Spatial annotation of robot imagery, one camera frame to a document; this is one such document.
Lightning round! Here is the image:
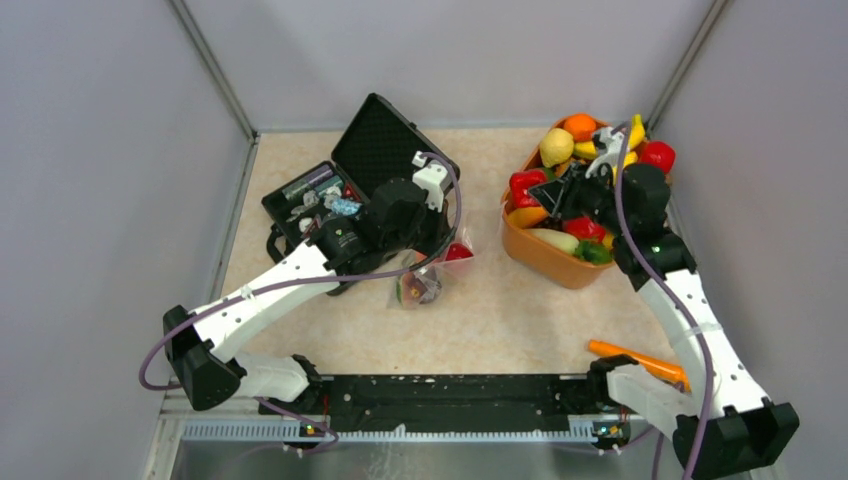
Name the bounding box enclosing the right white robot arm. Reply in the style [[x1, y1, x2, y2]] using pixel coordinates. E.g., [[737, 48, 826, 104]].
[[528, 163, 800, 479]]

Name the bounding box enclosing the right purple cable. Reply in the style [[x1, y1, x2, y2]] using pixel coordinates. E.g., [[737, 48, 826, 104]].
[[612, 122, 717, 480]]

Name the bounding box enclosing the orange toy carrot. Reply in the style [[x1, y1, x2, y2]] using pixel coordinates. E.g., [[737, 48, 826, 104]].
[[587, 339, 691, 392]]

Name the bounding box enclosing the purple cable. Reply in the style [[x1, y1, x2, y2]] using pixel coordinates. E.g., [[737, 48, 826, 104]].
[[137, 152, 462, 458], [612, 122, 717, 480]]

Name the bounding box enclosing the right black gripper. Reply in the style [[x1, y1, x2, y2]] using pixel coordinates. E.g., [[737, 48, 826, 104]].
[[530, 159, 631, 237]]

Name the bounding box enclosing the red toy bell pepper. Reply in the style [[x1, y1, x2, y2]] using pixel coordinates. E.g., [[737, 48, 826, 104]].
[[509, 168, 549, 208]]

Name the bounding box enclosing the yellow toy banana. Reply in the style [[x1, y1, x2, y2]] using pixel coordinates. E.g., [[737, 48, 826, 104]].
[[573, 114, 646, 160]]

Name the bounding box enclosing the toy orange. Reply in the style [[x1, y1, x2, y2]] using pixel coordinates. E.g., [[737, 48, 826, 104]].
[[562, 113, 598, 143]]

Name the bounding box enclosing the red toy tomato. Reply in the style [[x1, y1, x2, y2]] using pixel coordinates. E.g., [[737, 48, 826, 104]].
[[444, 242, 474, 262]]

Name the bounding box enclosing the black poker chip case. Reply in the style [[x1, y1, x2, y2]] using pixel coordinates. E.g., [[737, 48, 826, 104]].
[[261, 93, 461, 296]]

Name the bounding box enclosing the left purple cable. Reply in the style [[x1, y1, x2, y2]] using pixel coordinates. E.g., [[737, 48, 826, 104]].
[[137, 152, 462, 458]]

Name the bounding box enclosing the pale green toy eggplant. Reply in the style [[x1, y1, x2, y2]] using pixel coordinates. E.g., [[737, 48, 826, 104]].
[[526, 228, 580, 255]]

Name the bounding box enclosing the orange fruit basket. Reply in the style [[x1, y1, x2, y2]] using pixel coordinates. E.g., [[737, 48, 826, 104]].
[[500, 115, 667, 290]]

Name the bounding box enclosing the toy watermelon slice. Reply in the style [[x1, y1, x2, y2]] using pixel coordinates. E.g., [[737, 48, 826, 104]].
[[395, 273, 418, 309]]

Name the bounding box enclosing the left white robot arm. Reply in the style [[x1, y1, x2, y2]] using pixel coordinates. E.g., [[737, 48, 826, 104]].
[[160, 177, 459, 414]]

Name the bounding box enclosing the green toy leaf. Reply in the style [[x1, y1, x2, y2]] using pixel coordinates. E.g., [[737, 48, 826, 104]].
[[574, 240, 613, 265]]

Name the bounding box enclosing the clear zip top bag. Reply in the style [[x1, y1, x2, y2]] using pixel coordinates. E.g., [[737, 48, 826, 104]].
[[386, 208, 501, 311]]

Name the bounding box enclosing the red toy apple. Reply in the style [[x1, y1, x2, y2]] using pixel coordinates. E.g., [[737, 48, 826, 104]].
[[639, 141, 677, 175]]

